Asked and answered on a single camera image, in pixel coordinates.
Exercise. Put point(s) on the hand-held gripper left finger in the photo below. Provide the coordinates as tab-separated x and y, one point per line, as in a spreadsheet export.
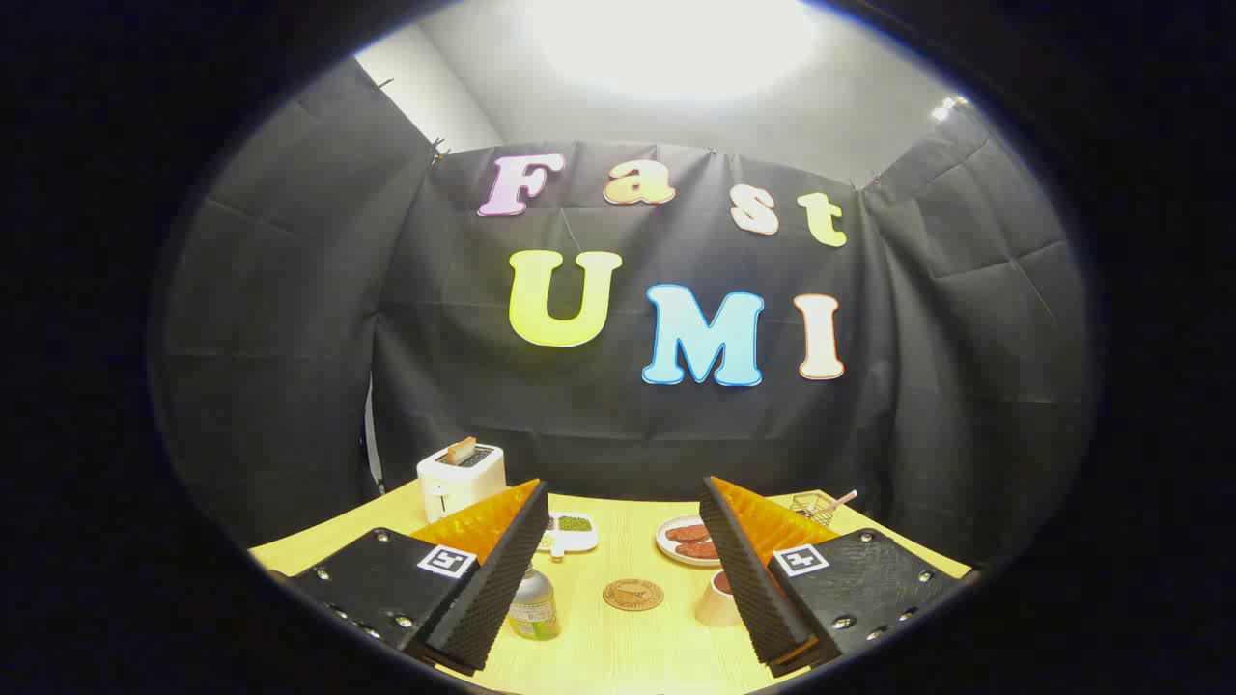
497	589

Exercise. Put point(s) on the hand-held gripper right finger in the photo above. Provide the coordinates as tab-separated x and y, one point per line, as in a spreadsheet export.
753	589

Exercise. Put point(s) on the silver bottle green label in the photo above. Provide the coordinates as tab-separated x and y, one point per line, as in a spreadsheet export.
534	608

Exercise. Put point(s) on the round cork coaster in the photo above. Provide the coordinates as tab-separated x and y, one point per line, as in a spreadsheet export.
632	594

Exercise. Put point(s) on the brown sausage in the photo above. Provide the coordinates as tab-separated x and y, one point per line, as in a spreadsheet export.
688	533
700	550

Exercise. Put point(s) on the white oval plate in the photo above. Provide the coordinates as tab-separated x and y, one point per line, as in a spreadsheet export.
668	542

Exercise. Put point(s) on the white divided dish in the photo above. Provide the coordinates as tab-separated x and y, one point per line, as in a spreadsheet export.
576	526

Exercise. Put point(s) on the white toaster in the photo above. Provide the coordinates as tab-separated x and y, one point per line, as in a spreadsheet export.
463	487

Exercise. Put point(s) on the wooden table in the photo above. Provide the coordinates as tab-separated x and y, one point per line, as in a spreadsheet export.
628	647

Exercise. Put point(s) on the toast slice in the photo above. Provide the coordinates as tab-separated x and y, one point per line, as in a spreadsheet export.
461	451

